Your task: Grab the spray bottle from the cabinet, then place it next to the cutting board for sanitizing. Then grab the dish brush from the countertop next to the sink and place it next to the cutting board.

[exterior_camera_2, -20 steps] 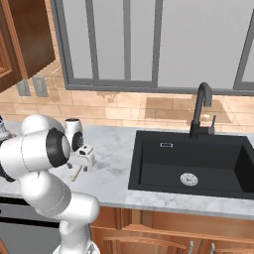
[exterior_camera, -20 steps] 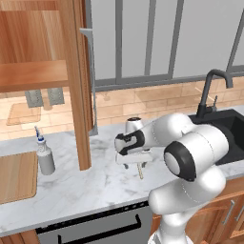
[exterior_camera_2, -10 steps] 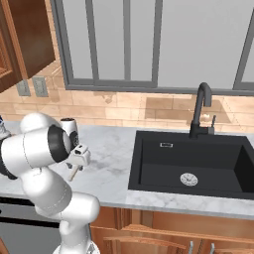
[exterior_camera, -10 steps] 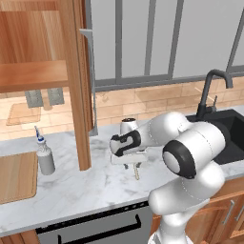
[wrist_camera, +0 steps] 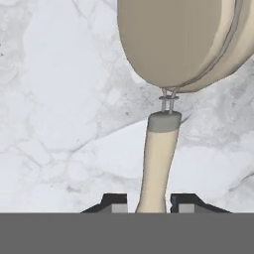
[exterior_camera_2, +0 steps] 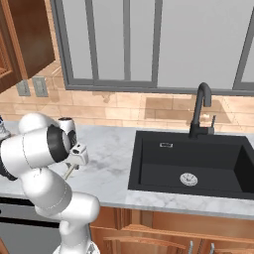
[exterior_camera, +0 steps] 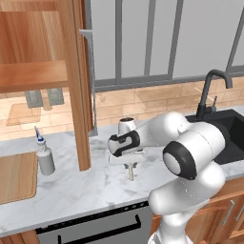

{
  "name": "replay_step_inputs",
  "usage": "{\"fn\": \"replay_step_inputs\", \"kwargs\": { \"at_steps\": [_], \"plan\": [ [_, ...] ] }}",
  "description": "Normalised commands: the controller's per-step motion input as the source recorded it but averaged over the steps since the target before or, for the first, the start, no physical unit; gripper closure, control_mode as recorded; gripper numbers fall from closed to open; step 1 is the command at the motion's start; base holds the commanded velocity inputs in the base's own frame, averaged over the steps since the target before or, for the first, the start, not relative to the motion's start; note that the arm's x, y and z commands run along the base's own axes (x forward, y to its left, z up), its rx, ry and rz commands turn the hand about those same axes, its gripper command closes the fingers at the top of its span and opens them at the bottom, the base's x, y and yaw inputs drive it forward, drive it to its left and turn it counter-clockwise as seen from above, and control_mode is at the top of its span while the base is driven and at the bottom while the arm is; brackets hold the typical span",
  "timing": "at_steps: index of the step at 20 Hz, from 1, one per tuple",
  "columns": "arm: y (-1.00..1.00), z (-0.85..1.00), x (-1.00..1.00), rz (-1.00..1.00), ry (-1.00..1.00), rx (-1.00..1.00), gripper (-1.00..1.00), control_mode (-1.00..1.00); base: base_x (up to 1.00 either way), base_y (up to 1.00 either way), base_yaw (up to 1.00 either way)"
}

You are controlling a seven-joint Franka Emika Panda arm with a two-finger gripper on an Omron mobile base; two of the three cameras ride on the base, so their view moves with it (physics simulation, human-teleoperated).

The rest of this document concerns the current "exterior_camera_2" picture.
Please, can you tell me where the silver sink drain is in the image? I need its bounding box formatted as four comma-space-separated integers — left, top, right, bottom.
179, 172, 199, 187

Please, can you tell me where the tan dish brush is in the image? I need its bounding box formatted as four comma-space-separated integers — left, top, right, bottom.
63, 164, 79, 182

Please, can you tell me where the grey dishwasher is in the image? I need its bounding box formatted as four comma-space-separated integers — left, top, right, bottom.
0, 196, 64, 254

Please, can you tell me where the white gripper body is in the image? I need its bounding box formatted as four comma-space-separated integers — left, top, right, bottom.
65, 150, 89, 171

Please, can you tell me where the grey framed window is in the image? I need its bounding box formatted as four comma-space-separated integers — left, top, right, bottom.
50, 0, 254, 97

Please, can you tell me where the brown wooden base cupboard door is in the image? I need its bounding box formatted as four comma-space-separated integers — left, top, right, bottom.
89, 223, 200, 254
199, 238, 254, 254

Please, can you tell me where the black tap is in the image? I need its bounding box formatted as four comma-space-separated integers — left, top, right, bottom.
189, 81, 217, 140

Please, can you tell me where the brown wooden wall cupboard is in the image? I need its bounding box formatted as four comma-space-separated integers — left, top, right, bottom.
0, 29, 20, 94

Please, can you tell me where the grey wall socket plate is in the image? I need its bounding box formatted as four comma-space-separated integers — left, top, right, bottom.
16, 79, 32, 97
31, 75, 50, 98

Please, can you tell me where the white and blue object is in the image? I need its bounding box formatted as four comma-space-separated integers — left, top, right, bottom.
0, 115, 12, 141

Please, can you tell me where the black sink basin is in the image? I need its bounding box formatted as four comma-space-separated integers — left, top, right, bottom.
127, 129, 254, 200

